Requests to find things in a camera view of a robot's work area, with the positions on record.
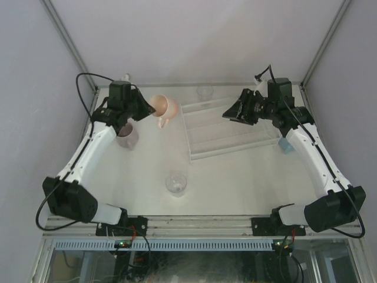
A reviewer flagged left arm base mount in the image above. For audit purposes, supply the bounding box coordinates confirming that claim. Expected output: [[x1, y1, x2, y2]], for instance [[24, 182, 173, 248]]
[[95, 209, 148, 237]]

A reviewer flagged clear glass near front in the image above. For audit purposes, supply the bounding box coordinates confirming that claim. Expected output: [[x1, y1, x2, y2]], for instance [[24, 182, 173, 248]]
[[166, 173, 187, 198]]

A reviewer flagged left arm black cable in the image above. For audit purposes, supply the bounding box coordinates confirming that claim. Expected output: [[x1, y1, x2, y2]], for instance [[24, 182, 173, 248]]
[[35, 73, 138, 231]]

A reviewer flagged pink ceramic mug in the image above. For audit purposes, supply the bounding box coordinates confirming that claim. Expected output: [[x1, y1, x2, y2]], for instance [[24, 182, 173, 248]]
[[148, 95, 179, 129]]

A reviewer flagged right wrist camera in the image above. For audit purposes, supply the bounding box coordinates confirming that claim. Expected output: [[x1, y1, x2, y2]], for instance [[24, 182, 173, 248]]
[[254, 76, 268, 97]]

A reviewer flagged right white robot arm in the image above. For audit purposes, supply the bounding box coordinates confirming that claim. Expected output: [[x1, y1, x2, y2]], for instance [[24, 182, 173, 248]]
[[222, 78, 366, 238]]

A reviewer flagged blue slotted cable duct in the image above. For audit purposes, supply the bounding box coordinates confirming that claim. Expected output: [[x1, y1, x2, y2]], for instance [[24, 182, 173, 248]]
[[54, 239, 273, 252]]

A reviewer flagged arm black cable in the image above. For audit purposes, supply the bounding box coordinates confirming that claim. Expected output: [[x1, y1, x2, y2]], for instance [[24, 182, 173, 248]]
[[254, 64, 366, 239], [35, 73, 138, 231]]

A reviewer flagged lilac ceramic mug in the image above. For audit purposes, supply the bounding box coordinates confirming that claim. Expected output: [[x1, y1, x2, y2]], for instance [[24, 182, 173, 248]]
[[116, 123, 139, 150]]

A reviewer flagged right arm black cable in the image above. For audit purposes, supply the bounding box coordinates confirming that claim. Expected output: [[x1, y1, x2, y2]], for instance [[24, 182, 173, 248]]
[[254, 64, 366, 239]]

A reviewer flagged aluminium front rail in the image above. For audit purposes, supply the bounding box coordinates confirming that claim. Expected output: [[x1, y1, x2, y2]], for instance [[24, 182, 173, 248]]
[[42, 215, 361, 239]]

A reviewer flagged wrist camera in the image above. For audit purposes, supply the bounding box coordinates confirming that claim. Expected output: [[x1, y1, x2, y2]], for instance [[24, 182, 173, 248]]
[[254, 76, 268, 97], [121, 73, 130, 82]]

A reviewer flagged aluminium frame post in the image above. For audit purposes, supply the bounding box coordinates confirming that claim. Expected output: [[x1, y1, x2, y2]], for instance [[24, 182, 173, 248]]
[[300, 0, 353, 89], [40, 0, 98, 93]]

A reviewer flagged clear glass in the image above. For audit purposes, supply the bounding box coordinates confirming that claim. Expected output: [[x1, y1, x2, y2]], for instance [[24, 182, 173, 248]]
[[196, 85, 214, 102], [166, 173, 187, 198]]

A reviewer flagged light blue mug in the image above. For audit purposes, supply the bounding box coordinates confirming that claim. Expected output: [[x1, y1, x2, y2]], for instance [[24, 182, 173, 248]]
[[278, 137, 295, 154]]

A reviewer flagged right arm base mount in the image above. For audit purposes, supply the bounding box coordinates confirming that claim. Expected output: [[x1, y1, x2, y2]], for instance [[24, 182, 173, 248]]
[[251, 203, 306, 236]]

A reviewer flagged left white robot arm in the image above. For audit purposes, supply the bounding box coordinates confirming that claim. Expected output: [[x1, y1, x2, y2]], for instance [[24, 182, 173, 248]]
[[42, 81, 155, 225]]

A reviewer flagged right aluminium frame post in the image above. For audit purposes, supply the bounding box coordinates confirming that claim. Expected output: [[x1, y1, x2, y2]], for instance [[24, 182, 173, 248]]
[[300, 0, 353, 89]]

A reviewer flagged clear glass at back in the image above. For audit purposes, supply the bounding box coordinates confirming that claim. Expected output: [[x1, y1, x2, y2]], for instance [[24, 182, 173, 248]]
[[196, 85, 214, 102]]

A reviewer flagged clear acrylic dish rack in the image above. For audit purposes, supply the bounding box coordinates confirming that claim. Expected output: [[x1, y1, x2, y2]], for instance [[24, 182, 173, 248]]
[[181, 97, 281, 162]]

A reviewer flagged left aluminium frame post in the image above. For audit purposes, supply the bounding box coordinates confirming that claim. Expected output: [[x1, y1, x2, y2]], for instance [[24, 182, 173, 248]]
[[40, 0, 98, 93]]

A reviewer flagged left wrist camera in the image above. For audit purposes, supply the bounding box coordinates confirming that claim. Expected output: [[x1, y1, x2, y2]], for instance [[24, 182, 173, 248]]
[[121, 73, 130, 82]]

